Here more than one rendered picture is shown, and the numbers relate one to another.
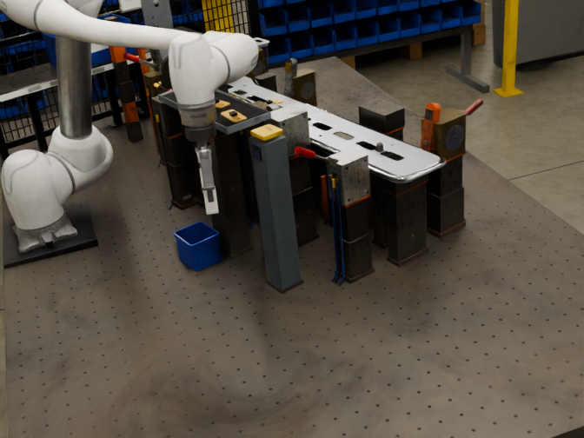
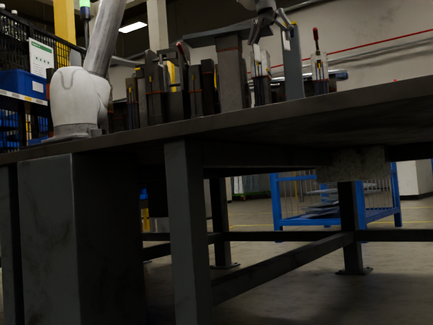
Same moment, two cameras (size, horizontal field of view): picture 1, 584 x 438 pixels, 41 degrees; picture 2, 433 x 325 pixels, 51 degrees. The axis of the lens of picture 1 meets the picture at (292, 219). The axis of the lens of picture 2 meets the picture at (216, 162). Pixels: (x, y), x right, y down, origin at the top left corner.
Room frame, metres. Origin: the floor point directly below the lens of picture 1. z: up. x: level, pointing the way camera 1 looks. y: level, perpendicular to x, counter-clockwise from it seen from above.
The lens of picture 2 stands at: (0.65, 1.48, 0.51)
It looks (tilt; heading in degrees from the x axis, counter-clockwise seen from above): 3 degrees up; 319
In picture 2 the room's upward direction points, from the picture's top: 4 degrees counter-clockwise
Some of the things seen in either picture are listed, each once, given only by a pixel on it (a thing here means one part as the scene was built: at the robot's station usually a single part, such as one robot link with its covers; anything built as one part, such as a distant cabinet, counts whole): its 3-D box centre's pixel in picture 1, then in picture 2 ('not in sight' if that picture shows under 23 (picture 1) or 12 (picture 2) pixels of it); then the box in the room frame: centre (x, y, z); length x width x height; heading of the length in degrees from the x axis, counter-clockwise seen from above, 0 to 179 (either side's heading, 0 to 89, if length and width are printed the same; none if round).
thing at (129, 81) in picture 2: not in sight; (134, 117); (2.53, 0.36, 0.88); 0.11 x 0.07 x 0.37; 124
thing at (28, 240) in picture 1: (43, 227); (80, 133); (2.20, 0.79, 0.75); 0.22 x 0.18 x 0.06; 22
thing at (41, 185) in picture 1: (32, 185); (73, 97); (2.23, 0.80, 0.89); 0.18 x 0.16 x 0.22; 143
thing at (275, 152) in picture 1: (276, 214); (294, 82); (1.81, 0.04, 0.92); 0.08 x 0.08 x 0.44; 34
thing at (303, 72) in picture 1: (308, 119); not in sight; (2.56, -0.09, 0.87); 0.12 x 0.07 x 0.35; 124
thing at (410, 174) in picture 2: not in sight; (413, 141); (5.38, -8.38, 1.22); 2.40 x 0.54 x 2.45; 103
